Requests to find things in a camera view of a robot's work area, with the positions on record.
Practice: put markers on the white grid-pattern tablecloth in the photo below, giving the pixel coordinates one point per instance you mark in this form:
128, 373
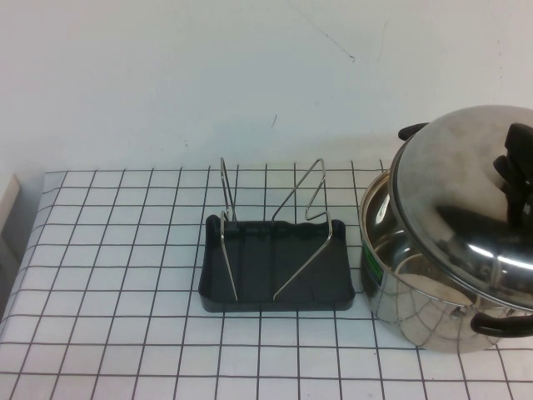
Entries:
125, 333

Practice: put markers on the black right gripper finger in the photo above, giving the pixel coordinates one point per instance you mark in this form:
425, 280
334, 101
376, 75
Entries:
520, 204
520, 139

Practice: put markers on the stainless steel lid black knob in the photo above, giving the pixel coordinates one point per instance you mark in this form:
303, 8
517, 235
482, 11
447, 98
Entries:
437, 175

